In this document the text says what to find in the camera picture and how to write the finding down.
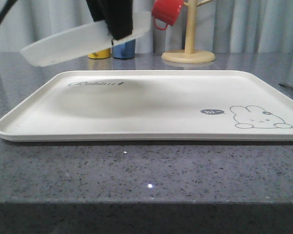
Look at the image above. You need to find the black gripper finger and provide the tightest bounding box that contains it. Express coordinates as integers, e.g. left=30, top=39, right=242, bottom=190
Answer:
left=86, top=0, right=133, bottom=40

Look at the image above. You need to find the white round plate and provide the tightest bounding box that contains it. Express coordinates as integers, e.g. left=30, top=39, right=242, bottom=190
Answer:
left=20, top=11, right=151, bottom=67

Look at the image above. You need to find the silver fork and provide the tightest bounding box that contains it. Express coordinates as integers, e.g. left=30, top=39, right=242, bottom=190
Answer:
left=278, top=83, right=293, bottom=91

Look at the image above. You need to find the blue mug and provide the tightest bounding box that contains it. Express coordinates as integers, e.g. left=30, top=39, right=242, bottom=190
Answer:
left=112, top=39, right=136, bottom=59

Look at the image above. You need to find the yellow mug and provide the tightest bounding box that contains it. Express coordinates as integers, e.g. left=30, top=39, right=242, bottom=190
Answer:
left=87, top=48, right=111, bottom=59

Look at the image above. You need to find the red mug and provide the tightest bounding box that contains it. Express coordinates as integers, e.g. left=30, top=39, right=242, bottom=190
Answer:
left=151, top=0, right=184, bottom=30

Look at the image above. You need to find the wooden mug tree stand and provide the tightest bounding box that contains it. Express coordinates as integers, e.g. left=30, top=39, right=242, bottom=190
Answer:
left=162, top=0, right=216, bottom=64

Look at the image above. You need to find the cream rabbit serving tray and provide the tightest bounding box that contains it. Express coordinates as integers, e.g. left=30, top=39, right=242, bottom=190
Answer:
left=0, top=70, right=293, bottom=141

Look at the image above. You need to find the black cable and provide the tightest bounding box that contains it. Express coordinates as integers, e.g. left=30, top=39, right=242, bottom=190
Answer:
left=0, top=0, right=17, bottom=38

